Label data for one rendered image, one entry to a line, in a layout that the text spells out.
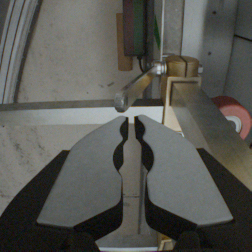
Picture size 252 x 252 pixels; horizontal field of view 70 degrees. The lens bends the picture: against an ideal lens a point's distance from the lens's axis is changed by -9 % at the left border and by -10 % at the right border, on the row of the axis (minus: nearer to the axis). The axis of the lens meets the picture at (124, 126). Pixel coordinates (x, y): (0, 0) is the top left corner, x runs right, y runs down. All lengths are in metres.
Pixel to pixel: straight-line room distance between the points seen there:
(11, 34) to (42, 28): 0.24
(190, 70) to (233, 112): 0.08
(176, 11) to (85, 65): 0.84
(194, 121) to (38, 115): 0.24
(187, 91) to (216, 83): 0.34
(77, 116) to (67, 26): 0.90
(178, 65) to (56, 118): 0.20
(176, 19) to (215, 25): 0.15
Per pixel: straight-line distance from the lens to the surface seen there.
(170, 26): 0.44
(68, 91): 1.27
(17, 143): 1.66
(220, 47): 0.57
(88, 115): 0.31
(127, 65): 1.09
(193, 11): 0.53
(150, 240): 0.43
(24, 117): 0.35
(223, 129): 0.19
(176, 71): 0.28
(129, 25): 0.43
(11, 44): 1.06
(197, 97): 0.24
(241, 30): 0.56
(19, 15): 1.02
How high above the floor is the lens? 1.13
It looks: 58 degrees down
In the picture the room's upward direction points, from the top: 179 degrees counter-clockwise
